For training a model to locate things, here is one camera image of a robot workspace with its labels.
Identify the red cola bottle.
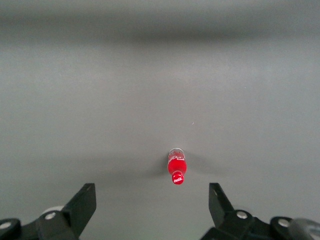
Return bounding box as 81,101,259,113
167,147,188,186

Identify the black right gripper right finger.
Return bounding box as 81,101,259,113
199,182,298,240

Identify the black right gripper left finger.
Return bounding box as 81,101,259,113
0,182,97,240

